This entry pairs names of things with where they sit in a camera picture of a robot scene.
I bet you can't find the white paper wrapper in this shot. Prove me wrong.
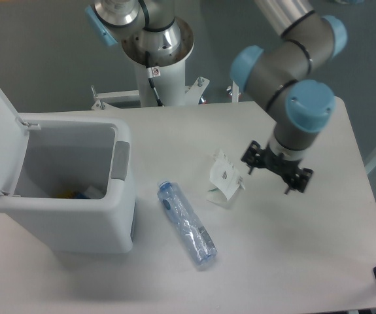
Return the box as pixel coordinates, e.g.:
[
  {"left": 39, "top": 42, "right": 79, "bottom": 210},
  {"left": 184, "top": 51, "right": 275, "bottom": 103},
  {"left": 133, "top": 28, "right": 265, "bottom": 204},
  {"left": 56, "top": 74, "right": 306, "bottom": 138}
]
[{"left": 206, "top": 148, "right": 245, "bottom": 209}]

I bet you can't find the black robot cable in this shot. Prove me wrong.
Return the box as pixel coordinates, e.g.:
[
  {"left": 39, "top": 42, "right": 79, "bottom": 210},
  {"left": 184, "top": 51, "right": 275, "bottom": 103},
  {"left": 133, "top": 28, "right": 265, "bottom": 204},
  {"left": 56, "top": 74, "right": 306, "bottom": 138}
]
[{"left": 144, "top": 50, "right": 165, "bottom": 107}]

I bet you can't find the clear plastic water bottle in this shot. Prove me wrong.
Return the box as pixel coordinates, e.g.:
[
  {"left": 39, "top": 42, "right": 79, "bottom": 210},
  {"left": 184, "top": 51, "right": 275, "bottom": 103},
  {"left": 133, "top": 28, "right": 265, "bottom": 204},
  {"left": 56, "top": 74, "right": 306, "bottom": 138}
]
[{"left": 157, "top": 180, "right": 218, "bottom": 271}]

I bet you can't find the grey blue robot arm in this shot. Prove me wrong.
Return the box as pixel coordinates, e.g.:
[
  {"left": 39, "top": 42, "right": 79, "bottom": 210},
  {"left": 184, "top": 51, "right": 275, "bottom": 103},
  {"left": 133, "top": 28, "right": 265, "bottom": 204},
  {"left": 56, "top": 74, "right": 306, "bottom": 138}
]
[{"left": 85, "top": 1, "right": 347, "bottom": 192}]

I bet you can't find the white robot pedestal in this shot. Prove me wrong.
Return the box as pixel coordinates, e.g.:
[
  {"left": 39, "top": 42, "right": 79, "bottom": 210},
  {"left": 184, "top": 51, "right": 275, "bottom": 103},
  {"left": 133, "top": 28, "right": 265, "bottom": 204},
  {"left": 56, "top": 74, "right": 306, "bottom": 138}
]
[{"left": 92, "top": 17, "right": 210, "bottom": 110}]

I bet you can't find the white trash can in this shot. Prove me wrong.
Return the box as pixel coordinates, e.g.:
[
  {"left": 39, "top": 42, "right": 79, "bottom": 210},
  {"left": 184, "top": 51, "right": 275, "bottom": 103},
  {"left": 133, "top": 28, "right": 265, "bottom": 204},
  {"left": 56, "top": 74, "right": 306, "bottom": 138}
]
[{"left": 0, "top": 113, "right": 135, "bottom": 254}]

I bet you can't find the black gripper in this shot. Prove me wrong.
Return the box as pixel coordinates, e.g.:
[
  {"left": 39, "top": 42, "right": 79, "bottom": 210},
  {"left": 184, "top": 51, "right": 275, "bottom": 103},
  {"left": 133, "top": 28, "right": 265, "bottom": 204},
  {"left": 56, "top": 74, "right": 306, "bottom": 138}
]
[{"left": 241, "top": 141, "right": 313, "bottom": 194}]

